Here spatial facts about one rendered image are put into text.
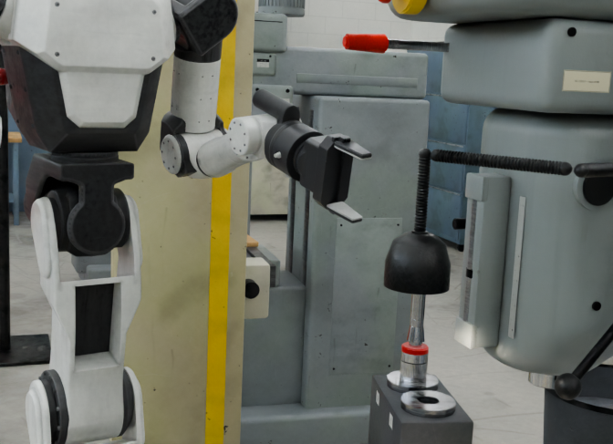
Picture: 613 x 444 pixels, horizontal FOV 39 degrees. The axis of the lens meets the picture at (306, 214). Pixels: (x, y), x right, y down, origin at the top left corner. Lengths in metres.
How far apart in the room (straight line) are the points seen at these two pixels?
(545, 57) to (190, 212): 1.89
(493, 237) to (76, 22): 0.77
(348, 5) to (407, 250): 9.82
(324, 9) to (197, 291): 8.04
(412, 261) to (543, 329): 0.20
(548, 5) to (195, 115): 0.91
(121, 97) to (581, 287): 0.83
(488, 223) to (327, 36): 9.60
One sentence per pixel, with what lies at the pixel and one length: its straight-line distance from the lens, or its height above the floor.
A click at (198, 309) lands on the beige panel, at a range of 2.80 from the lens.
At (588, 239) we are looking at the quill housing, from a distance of 1.04.
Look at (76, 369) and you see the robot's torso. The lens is 1.62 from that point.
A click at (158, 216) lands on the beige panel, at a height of 1.20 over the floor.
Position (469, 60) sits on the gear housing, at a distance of 1.09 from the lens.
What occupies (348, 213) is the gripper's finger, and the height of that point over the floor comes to 1.44.
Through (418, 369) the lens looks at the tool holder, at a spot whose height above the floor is 1.16.
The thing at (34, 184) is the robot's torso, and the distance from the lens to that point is 1.69.
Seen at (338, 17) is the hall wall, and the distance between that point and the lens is 10.66.
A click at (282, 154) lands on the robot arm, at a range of 1.42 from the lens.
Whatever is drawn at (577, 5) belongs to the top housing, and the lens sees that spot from 0.96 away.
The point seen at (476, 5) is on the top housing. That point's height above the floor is 1.74.
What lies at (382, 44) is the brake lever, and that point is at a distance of 1.09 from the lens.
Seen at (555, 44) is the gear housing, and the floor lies 1.70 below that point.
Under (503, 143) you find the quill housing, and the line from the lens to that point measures 1.08.
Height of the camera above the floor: 1.66
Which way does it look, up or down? 9 degrees down
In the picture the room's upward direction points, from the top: 3 degrees clockwise
